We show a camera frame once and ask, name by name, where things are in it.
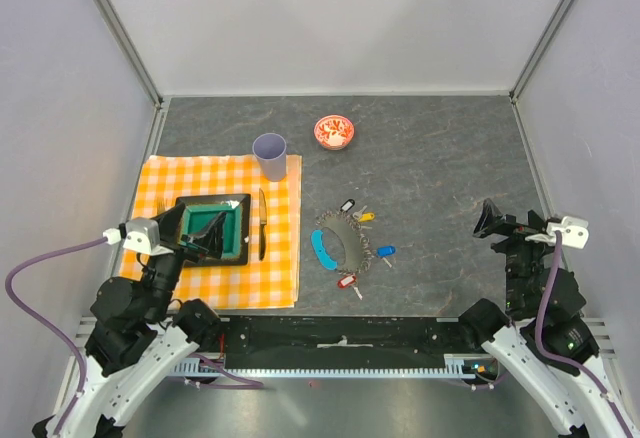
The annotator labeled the purple plastic cup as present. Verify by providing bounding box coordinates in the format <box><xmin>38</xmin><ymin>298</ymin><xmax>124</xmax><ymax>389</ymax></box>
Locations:
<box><xmin>252</xmin><ymin>133</ymin><xmax>287</xmax><ymax>182</ymax></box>

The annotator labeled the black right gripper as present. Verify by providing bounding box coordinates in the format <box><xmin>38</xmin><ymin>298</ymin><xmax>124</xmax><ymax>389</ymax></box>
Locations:
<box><xmin>471</xmin><ymin>197</ymin><xmax>562</xmax><ymax>312</ymax></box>

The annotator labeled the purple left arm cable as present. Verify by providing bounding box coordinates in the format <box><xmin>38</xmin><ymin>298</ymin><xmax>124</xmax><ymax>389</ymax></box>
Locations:
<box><xmin>4</xmin><ymin>237</ymin><xmax>266</xmax><ymax>434</ymax></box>

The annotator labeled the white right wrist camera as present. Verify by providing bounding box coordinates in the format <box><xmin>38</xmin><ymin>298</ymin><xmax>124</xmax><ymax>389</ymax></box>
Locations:
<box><xmin>525</xmin><ymin>216</ymin><xmax>589</xmax><ymax>250</ymax></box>

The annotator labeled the chain of silver keyrings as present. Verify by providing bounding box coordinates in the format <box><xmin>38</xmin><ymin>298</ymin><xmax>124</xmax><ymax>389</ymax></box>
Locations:
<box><xmin>315</xmin><ymin>208</ymin><xmax>376</xmax><ymax>275</ymax></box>

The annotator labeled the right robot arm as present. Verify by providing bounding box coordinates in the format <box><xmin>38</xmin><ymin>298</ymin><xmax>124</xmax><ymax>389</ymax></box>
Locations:
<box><xmin>457</xmin><ymin>199</ymin><xmax>639</xmax><ymax>437</ymax></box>

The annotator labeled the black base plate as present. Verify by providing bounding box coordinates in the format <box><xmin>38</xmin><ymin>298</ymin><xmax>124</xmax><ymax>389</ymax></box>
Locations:
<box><xmin>162</xmin><ymin>315</ymin><xmax>521</xmax><ymax>372</ymax></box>

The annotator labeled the white toothed cable rail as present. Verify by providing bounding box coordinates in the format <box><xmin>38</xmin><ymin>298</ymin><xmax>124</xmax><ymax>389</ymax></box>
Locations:
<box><xmin>168</xmin><ymin>357</ymin><xmax>475</xmax><ymax>380</ymax></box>

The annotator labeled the teal square plate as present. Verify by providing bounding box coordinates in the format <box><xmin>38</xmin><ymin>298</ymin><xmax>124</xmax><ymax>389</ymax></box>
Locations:
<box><xmin>175</xmin><ymin>194</ymin><xmax>251</xmax><ymax>268</ymax></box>

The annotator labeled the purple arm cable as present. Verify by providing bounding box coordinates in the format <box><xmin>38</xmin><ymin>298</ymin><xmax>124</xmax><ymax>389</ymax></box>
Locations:
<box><xmin>4</xmin><ymin>237</ymin><xmax>266</xmax><ymax>434</ymax></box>
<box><xmin>462</xmin><ymin>230</ymin><xmax>636</xmax><ymax>438</ymax></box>

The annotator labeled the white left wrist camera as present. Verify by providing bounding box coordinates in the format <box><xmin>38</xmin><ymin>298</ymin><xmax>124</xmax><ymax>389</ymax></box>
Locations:
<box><xmin>102</xmin><ymin>218</ymin><xmax>172</xmax><ymax>256</ymax></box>

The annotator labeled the gold knife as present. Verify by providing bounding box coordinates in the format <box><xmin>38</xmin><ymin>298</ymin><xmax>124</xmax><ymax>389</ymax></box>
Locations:
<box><xmin>259</xmin><ymin>189</ymin><xmax>267</xmax><ymax>261</ymax></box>

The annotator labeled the yellow key tag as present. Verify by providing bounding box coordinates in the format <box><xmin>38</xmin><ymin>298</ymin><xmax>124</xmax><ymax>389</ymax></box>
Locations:
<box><xmin>359</xmin><ymin>212</ymin><xmax>375</xmax><ymax>222</ymax></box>

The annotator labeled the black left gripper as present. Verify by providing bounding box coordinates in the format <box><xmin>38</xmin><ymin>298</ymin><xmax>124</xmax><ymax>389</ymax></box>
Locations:
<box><xmin>143</xmin><ymin>201</ymin><xmax>227</xmax><ymax>320</ymax></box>

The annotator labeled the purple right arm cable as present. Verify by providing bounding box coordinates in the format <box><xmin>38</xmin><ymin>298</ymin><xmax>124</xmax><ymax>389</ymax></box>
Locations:
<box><xmin>462</xmin><ymin>230</ymin><xmax>636</xmax><ymax>438</ymax></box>

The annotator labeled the red white patterned bowl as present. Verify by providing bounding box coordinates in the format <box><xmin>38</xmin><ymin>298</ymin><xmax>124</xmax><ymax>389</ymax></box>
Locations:
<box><xmin>314</xmin><ymin>115</ymin><xmax>355</xmax><ymax>150</ymax></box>

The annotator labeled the aluminium corner post left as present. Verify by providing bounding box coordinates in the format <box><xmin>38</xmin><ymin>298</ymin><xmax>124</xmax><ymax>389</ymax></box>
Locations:
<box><xmin>93</xmin><ymin>0</ymin><xmax>164</xmax><ymax>109</ymax></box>

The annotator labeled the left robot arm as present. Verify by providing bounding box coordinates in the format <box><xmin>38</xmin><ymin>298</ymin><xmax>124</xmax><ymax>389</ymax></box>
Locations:
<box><xmin>32</xmin><ymin>203</ymin><xmax>226</xmax><ymax>437</ymax></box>

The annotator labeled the black key tag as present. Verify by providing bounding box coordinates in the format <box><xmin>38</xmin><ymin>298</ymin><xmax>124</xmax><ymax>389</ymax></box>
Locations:
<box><xmin>340</xmin><ymin>199</ymin><xmax>355</xmax><ymax>212</ymax></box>

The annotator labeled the small silver key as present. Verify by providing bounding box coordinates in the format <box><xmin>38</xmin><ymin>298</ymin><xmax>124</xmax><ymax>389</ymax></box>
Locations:
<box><xmin>352</xmin><ymin>206</ymin><xmax>366</xmax><ymax>220</ymax></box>

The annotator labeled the blue carabiner keyring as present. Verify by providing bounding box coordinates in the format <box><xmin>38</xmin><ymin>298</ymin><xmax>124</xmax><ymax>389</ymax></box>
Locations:
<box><xmin>310</xmin><ymin>229</ymin><xmax>338</xmax><ymax>271</ymax></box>

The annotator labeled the aluminium corner post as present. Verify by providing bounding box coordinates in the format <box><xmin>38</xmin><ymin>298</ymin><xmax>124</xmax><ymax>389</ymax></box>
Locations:
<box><xmin>93</xmin><ymin>0</ymin><xmax>164</xmax><ymax>109</ymax></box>
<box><xmin>509</xmin><ymin>0</ymin><xmax>577</xmax><ymax>105</ymax></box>

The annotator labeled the blue key tag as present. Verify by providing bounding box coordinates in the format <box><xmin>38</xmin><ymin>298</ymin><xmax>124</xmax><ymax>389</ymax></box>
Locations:
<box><xmin>376</xmin><ymin>245</ymin><xmax>396</xmax><ymax>258</ymax></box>

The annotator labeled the aluminium frame rail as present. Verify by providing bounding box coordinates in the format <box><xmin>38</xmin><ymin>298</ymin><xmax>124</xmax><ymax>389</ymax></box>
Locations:
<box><xmin>73</xmin><ymin>317</ymin><xmax>616</xmax><ymax>359</ymax></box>

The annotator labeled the red key tag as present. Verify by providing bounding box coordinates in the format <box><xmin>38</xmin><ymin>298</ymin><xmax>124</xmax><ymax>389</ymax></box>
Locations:
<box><xmin>337</xmin><ymin>274</ymin><xmax>357</xmax><ymax>289</ymax></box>

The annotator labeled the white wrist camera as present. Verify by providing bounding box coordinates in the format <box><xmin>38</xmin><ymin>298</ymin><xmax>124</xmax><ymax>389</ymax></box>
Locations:
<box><xmin>525</xmin><ymin>216</ymin><xmax>589</xmax><ymax>250</ymax></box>
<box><xmin>102</xmin><ymin>218</ymin><xmax>172</xmax><ymax>256</ymax></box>

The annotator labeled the orange checkered cloth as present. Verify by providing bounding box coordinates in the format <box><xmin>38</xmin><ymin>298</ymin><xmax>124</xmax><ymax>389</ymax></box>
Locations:
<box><xmin>132</xmin><ymin>155</ymin><xmax>302</xmax><ymax>310</ymax></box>

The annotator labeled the aluminium corner post right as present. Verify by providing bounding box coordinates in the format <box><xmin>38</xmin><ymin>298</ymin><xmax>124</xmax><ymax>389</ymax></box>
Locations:
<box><xmin>509</xmin><ymin>0</ymin><xmax>577</xmax><ymax>105</ymax></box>

